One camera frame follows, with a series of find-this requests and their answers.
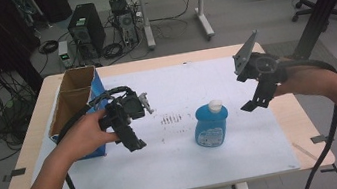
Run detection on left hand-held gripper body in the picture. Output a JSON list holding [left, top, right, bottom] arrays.
[[94, 86, 158, 135]]

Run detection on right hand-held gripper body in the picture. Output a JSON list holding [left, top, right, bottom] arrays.
[[228, 25, 290, 92]]

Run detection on blue bottle with white cap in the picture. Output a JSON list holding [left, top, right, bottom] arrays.
[[189, 97, 235, 151]]

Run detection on blue cardboard box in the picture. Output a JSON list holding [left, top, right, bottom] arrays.
[[39, 63, 117, 165]]

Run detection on person's right hand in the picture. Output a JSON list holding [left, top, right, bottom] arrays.
[[269, 59, 337, 105]]

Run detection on person's left hand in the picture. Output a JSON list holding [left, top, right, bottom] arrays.
[[53, 107, 123, 165]]

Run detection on white table sheet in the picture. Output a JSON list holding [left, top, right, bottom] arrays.
[[18, 48, 304, 189]]

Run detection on black office chair base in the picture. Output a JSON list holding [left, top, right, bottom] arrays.
[[288, 0, 337, 30]]

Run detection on white power supply unit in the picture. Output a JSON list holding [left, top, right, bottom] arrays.
[[56, 40, 73, 70]]

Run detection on large black computer tower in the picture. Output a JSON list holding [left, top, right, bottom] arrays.
[[63, 0, 110, 63]]

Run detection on small black computer tower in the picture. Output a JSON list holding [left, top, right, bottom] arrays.
[[108, 0, 142, 49]]

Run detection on black tape strip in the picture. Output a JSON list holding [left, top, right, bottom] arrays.
[[0, 166, 29, 184]]

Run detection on coiled black cable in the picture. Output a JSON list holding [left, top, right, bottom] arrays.
[[100, 41, 125, 61], [36, 38, 61, 56]]

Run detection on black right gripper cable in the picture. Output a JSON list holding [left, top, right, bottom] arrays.
[[282, 52, 337, 189]]

